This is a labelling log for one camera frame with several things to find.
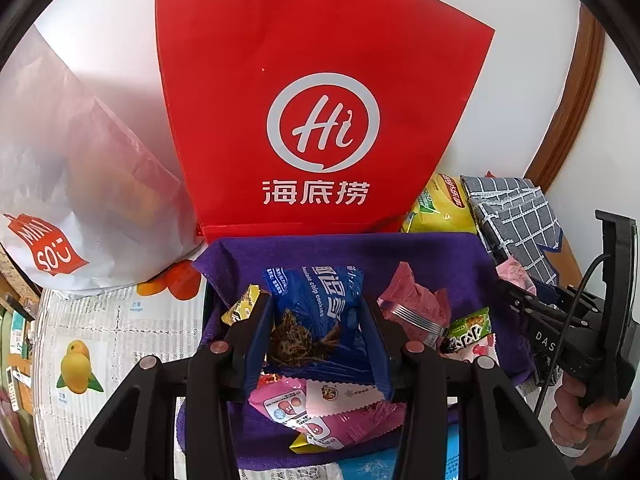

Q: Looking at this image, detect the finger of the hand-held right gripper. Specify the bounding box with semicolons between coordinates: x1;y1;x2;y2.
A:
496;277;552;329
531;276;569;307

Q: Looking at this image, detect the wooden nightstand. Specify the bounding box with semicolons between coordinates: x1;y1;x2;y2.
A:
0;280;40;411

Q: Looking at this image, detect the yellow triangular snack packet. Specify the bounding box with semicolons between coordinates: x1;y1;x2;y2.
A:
221;284;262;327

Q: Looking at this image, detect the fruit print tablecloth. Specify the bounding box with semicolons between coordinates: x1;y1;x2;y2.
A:
30;260;401;480

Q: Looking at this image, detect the green triangular snack packet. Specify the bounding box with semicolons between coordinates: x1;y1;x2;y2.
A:
439;306;494;357

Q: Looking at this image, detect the grey checked cloth with star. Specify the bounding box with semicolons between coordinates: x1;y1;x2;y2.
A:
459;174;567;287

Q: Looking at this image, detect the white plastic shopping bag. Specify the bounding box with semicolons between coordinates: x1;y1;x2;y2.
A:
0;25;210;302

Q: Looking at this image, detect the light pink snack packet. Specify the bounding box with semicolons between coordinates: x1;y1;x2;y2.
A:
496;254;538;294

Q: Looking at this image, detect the black cable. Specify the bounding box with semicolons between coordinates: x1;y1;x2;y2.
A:
531;254;612;417

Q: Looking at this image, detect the person's right hand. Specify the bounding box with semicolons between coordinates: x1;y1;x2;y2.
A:
552;367;633;459

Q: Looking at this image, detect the blue tissue pack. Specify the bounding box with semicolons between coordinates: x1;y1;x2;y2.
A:
339;422;462;480

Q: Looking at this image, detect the yellow chip bag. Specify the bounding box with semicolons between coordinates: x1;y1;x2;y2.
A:
399;173;479;236

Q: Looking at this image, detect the purple towel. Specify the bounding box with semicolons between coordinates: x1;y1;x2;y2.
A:
174;232;537;477

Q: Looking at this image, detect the large pink snack packet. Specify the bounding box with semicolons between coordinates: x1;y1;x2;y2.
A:
248;374;402;452

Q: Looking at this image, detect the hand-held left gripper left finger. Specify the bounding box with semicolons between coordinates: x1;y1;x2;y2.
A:
57;292;273;480

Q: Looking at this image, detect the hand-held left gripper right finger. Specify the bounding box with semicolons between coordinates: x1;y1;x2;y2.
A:
362;294;573;480

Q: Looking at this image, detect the brown wooden door frame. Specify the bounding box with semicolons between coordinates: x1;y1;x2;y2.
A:
526;2;607;197

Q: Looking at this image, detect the blue cookie packet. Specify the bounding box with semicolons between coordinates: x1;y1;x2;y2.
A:
261;264;382;377

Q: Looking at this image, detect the red paper bag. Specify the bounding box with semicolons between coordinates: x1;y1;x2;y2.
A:
154;0;497;242

